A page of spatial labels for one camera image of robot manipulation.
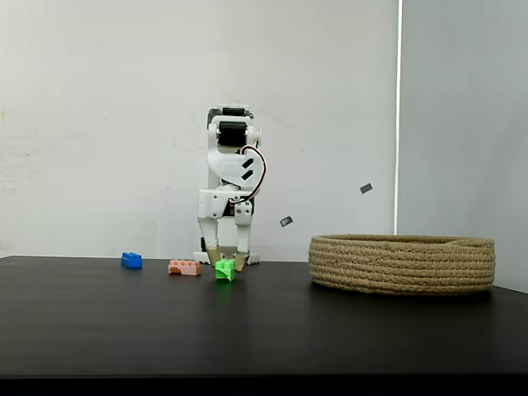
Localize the pink lego block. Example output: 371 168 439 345
167 259 203 276

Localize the green lego block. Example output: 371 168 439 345
214 257 237 285

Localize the blue lego block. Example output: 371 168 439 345
120 252 144 270

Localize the red black white gripper cable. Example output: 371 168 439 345
229 144 269 205

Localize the round woven rope basket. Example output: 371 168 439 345
308 233 496 296

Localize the white vertical wall trim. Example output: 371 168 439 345
394 0 403 236

